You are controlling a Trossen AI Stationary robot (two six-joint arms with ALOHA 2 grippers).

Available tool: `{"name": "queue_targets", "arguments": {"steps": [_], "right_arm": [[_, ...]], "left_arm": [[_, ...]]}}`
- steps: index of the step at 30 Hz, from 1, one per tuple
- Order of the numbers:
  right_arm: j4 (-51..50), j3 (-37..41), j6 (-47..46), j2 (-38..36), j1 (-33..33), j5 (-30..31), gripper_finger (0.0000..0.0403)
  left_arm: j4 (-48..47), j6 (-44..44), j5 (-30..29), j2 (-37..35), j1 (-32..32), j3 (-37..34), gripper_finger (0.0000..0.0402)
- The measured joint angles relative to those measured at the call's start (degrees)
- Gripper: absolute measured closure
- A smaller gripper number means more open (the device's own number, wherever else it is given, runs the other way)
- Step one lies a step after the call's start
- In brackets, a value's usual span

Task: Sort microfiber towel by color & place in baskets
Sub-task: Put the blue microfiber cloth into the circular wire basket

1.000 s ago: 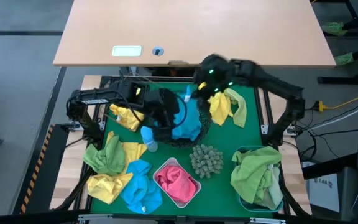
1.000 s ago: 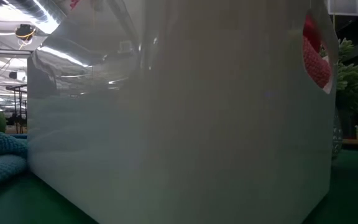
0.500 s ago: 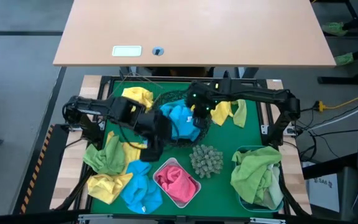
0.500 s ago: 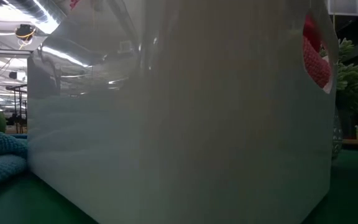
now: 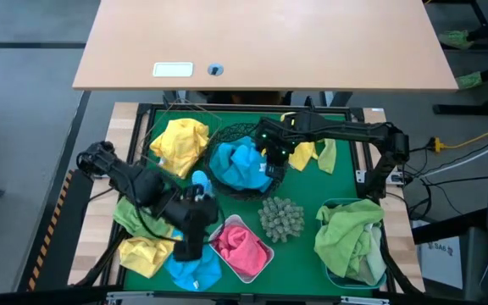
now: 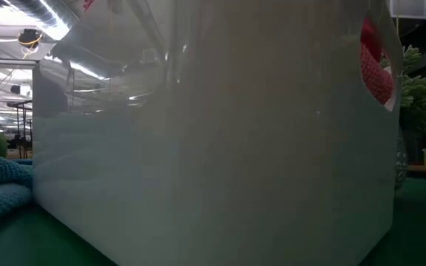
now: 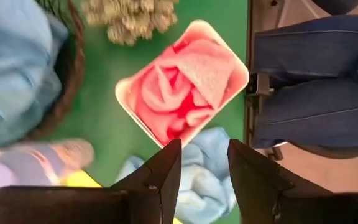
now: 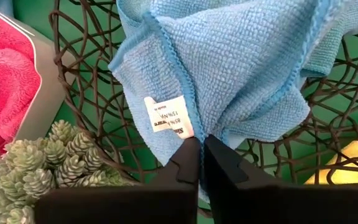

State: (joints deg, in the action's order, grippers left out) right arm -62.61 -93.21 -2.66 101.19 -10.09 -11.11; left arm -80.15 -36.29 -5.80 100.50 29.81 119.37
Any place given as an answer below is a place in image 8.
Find pale green succulent plant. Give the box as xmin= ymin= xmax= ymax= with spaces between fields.
xmin=0 ymin=119 xmax=136 ymax=224

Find green table mat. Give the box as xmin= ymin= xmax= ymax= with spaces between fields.
xmin=11 ymin=0 xmax=358 ymax=187

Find white plastic bin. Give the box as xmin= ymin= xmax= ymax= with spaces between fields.
xmin=0 ymin=2 xmax=77 ymax=178

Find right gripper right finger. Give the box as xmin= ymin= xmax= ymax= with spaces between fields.
xmin=204 ymin=134 xmax=358 ymax=224

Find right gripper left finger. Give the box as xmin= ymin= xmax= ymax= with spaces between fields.
xmin=35 ymin=136 xmax=202 ymax=224

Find dark round wicker basket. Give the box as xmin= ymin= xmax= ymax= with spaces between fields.
xmin=48 ymin=0 xmax=358 ymax=218

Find yellow microfiber towel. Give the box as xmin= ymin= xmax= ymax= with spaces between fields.
xmin=303 ymin=126 xmax=358 ymax=185

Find pink microfiber towel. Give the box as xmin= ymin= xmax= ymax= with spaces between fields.
xmin=0 ymin=6 xmax=42 ymax=162

